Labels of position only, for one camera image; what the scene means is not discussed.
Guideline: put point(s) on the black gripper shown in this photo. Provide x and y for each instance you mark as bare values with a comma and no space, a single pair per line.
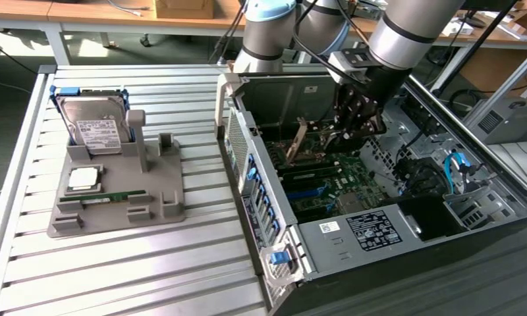
385,85

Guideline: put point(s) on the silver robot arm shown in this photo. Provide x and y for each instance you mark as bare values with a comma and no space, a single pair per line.
404,33

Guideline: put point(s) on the white carton box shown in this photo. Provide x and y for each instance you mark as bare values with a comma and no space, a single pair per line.
459,29

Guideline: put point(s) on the black tripod pole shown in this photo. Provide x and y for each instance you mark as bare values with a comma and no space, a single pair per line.
478,42

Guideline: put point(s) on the CPU socket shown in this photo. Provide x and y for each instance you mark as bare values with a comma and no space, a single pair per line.
309,154

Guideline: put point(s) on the green motherboard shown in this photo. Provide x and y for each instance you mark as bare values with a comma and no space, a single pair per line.
355,184

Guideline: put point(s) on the grey equipment box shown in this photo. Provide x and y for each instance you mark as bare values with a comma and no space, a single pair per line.
514,125

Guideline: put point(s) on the installed black RAM stick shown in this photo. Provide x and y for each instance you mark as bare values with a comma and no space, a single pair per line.
311,174

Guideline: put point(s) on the open grey PC case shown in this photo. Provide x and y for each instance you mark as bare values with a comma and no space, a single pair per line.
263,145

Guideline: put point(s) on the black monitor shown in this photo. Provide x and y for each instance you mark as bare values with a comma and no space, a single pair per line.
487,3

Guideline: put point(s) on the grey chipset heatsink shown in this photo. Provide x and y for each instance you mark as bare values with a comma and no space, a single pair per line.
349,203

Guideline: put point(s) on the grey metal disk bay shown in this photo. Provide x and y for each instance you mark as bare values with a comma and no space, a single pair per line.
474,210

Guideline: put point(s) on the grey power supply unit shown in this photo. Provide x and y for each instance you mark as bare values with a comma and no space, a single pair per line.
329,250

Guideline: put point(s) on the brown cardboard box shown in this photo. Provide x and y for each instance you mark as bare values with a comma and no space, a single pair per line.
184,8

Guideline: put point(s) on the black caster wheel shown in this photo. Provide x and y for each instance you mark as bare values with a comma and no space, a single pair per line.
145,40

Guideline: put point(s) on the blue case latch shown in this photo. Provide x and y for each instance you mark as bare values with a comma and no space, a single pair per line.
279,257

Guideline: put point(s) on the hard disk in blue caddy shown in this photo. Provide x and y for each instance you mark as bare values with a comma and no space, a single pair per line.
92,115

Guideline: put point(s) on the grey plastic parts rack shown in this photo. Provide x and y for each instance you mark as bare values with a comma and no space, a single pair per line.
113,184

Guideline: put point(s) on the green RAM stick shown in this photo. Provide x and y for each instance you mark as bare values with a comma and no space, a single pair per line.
109,196

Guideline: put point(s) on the silver CPU chip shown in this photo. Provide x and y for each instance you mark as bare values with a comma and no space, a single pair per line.
82,179

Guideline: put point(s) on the wooden desk with grey legs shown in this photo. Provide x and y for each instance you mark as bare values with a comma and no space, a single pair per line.
25,10

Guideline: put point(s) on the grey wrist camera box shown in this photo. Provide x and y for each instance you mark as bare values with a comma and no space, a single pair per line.
351,62

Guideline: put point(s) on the aluminium profile frame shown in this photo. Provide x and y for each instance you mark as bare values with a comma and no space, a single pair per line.
522,70

